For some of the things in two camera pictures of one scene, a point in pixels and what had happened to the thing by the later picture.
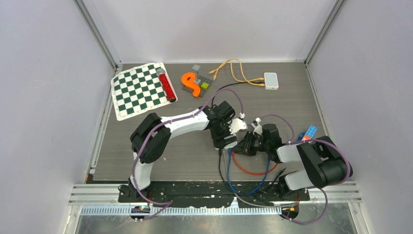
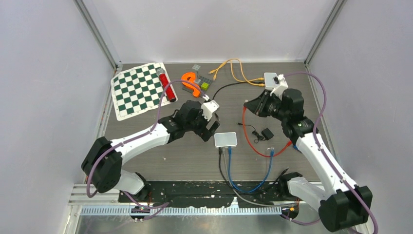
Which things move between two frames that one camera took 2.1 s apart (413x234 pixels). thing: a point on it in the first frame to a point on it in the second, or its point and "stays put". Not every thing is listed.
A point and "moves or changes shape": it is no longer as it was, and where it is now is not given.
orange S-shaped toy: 191,83 stays put
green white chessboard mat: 138,88 stays put
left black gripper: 219,141 to 203,132
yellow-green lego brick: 204,86 stays put
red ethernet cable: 238,166 moves or changes shape
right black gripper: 245,146 to 258,105
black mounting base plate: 212,195 stays put
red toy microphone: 161,74 stays put
